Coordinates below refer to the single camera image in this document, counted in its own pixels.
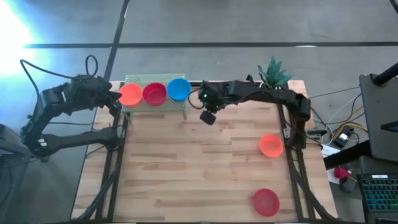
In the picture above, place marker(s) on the black diagonal stand leg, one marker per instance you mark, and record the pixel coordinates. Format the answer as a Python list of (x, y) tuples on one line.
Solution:
[(345, 157)]

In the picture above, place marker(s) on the white paper sheet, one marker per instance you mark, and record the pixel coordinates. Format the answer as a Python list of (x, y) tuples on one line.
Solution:
[(329, 151)]

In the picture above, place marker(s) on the blue plastic mini bowl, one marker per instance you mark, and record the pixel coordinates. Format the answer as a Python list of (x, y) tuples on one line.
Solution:
[(178, 89)]

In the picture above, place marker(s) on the green plant in white pot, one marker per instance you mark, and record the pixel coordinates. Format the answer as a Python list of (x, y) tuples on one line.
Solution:
[(275, 74)]

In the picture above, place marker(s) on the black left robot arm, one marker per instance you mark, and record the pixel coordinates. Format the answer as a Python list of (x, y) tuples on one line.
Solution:
[(81, 139)]

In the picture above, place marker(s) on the green perforated metal rack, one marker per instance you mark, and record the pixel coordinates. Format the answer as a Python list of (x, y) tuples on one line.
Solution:
[(155, 77)]

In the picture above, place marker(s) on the orange plastic mini bowl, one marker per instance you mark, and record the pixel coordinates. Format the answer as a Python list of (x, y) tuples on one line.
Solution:
[(271, 146), (130, 95)]

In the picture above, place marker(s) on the small red object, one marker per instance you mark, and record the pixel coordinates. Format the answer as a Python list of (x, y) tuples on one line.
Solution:
[(340, 173)]

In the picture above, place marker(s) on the backlit laptop keyboard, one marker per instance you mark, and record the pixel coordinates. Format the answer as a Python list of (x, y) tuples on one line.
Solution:
[(379, 193)]

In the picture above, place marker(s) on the small black usb device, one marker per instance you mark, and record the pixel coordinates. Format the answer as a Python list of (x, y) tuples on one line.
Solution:
[(317, 132)]

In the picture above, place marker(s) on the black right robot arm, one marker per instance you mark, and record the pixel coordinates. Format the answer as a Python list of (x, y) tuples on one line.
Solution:
[(264, 91)]

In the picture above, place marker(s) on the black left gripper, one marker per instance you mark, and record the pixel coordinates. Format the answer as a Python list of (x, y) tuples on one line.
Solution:
[(101, 95)]

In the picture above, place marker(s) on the grey metal stand panel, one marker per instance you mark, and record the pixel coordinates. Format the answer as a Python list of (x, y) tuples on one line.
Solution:
[(379, 118)]

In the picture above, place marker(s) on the black aluminium table frame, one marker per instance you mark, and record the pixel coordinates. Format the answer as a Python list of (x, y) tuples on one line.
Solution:
[(114, 193)]

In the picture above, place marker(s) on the red plastic mini bowl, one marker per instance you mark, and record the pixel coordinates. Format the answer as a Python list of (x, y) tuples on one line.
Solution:
[(155, 95), (266, 203)]

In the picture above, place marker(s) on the black power adapter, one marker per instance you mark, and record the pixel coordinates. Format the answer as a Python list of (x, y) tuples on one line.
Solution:
[(342, 138)]

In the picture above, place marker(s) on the black pole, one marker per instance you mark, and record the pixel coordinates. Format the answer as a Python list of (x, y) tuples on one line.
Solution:
[(387, 74)]

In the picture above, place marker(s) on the black clamp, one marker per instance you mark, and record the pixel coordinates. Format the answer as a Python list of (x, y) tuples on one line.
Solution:
[(250, 78)]

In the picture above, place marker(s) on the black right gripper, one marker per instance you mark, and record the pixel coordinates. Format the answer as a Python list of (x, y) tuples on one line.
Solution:
[(217, 96)]

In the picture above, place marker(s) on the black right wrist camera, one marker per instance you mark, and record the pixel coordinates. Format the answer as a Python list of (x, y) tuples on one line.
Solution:
[(207, 118)]

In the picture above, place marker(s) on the dark grey chair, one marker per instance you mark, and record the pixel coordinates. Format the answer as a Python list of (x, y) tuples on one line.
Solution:
[(9, 152)]

